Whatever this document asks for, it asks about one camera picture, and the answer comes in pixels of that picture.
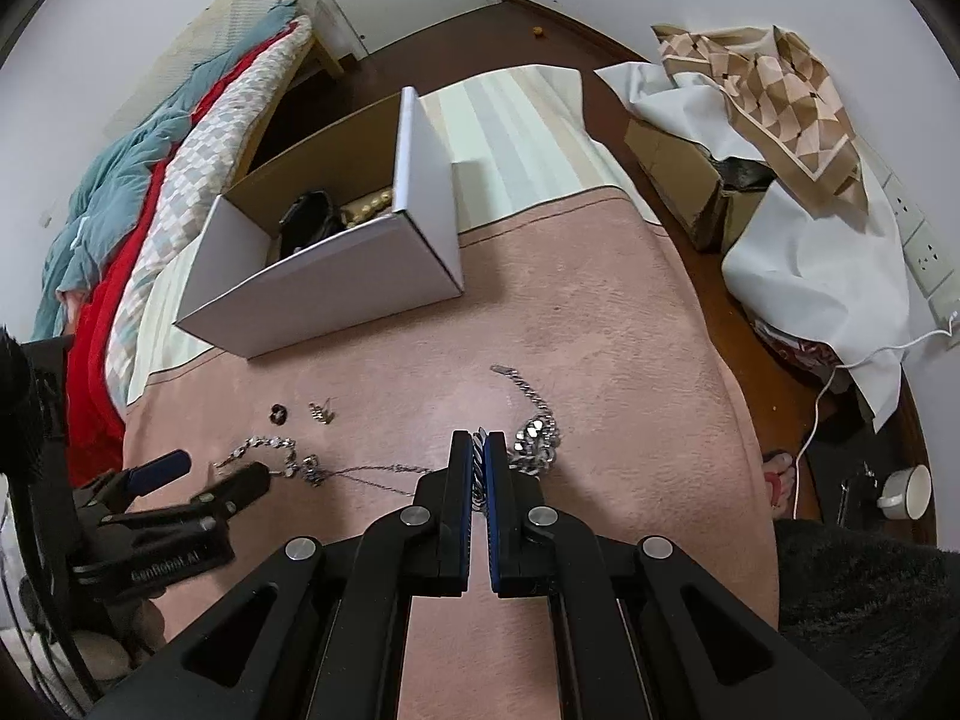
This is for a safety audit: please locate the white cardboard box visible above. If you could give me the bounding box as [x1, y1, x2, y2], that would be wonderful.
[174, 86, 466, 359]

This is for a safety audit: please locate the dark fuzzy clothing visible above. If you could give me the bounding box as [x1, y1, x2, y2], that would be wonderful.
[772, 517, 960, 720]

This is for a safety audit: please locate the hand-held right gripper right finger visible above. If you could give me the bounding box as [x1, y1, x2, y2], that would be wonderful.
[485, 431, 863, 720]

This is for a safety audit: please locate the chunky silver chain bracelet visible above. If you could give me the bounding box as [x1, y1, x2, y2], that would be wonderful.
[469, 364, 565, 515]

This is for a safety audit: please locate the white power strip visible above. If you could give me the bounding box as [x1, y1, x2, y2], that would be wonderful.
[881, 165, 960, 323]

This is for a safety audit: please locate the brown cardboard box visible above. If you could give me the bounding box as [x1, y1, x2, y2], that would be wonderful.
[624, 116, 777, 252]

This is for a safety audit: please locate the person's foot in slipper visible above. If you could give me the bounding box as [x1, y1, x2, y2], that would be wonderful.
[761, 450, 800, 518]

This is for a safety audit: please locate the checkered quilt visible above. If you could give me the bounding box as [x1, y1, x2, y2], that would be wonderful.
[105, 34, 312, 391]

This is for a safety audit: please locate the pink blanket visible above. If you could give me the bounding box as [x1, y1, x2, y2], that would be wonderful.
[120, 184, 781, 720]

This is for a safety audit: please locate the thin silver chain necklace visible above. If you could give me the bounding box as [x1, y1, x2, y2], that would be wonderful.
[298, 452, 437, 497]

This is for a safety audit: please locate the white cloth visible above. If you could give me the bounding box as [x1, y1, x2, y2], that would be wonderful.
[594, 60, 912, 434]

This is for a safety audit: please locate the teal duvet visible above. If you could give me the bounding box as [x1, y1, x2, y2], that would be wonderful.
[34, 0, 301, 338]

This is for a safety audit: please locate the brown diamond patterned cloth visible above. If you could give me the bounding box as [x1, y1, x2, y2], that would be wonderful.
[651, 22, 871, 220]

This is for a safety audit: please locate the white cable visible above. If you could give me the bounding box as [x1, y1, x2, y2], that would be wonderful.
[795, 307, 960, 520]

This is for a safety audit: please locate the gold bead jewellery in box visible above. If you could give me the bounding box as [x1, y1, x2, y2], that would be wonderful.
[339, 187, 395, 230]

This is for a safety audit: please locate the white cup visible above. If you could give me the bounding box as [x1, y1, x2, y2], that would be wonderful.
[876, 465, 933, 520]

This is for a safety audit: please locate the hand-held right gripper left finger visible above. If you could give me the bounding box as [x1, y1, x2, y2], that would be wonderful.
[90, 431, 472, 720]

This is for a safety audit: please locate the silver crystal bracelet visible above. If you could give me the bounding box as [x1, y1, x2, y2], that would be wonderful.
[214, 433, 301, 478]

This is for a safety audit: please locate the folded bedding pile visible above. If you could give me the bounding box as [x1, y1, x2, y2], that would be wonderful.
[64, 19, 312, 488]

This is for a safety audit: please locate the black jewelry piece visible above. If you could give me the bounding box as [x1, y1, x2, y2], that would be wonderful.
[279, 193, 340, 256]

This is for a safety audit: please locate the red patterned bag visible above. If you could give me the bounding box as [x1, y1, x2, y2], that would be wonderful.
[754, 319, 848, 377]

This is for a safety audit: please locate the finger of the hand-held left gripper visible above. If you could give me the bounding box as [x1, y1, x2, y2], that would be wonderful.
[75, 450, 190, 515]
[103, 462, 272, 535]

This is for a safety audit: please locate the wooden bed frame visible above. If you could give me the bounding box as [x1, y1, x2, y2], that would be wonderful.
[247, 36, 347, 175]

